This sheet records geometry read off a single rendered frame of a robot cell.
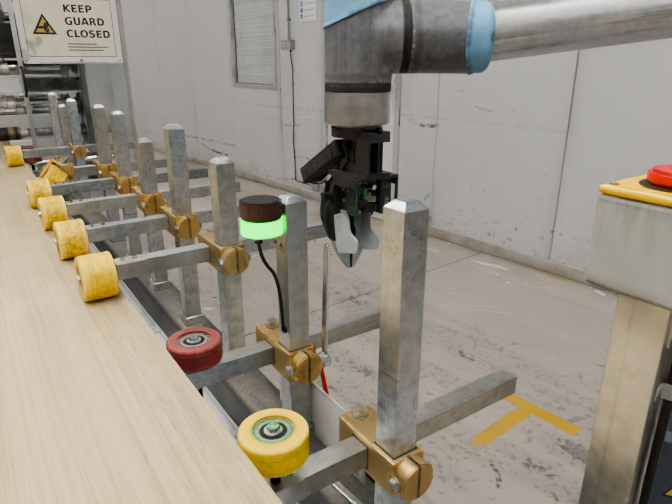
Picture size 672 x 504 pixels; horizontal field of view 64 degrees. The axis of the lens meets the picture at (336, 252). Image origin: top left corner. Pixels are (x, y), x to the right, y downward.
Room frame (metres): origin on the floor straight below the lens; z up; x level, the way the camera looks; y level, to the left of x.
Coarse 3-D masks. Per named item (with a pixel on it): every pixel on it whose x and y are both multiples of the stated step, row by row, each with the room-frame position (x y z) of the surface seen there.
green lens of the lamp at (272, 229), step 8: (240, 224) 0.72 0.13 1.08; (248, 224) 0.71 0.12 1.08; (256, 224) 0.70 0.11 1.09; (264, 224) 0.71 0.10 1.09; (272, 224) 0.71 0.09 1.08; (280, 224) 0.72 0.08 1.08; (248, 232) 0.71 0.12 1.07; (256, 232) 0.70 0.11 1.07; (264, 232) 0.71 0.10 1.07; (272, 232) 0.71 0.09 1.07; (280, 232) 0.72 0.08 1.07
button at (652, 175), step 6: (654, 168) 0.34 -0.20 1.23; (660, 168) 0.34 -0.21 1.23; (666, 168) 0.34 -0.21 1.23; (648, 174) 0.34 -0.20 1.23; (654, 174) 0.34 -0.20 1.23; (660, 174) 0.33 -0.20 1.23; (666, 174) 0.33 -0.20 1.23; (654, 180) 0.34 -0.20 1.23; (660, 180) 0.33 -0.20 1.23; (666, 180) 0.33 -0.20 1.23; (660, 186) 0.33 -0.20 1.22; (666, 186) 0.33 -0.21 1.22
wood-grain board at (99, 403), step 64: (0, 192) 1.67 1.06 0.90; (0, 256) 1.08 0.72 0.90; (0, 320) 0.78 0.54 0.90; (64, 320) 0.78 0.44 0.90; (128, 320) 0.78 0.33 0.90; (0, 384) 0.60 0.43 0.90; (64, 384) 0.60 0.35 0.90; (128, 384) 0.60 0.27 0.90; (192, 384) 0.60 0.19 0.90; (0, 448) 0.48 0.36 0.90; (64, 448) 0.48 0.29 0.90; (128, 448) 0.48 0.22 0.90; (192, 448) 0.48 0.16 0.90
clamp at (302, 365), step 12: (264, 324) 0.83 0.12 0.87; (264, 336) 0.79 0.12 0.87; (276, 336) 0.79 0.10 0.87; (276, 348) 0.76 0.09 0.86; (300, 348) 0.75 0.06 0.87; (312, 348) 0.75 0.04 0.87; (276, 360) 0.76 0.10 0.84; (288, 360) 0.73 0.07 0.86; (300, 360) 0.72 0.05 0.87; (312, 360) 0.73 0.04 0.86; (288, 372) 0.72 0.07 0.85; (300, 372) 0.71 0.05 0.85; (312, 372) 0.73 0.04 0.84
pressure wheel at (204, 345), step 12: (180, 336) 0.72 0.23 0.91; (192, 336) 0.71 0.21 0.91; (204, 336) 0.72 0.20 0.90; (216, 336) 0.72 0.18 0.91; (168, 348) 0.69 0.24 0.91; (180, 348) 0.68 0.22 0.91; (192, 348) 0.68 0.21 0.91; (204, 348) 0.68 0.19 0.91; (216, 348) 0.70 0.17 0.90; (180, 360) 0.67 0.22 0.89; (192, 360) 0.67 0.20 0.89; (204, 360) 0.68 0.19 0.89; (216, 360) 0.69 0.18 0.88; (192, 372) 0.67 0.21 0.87
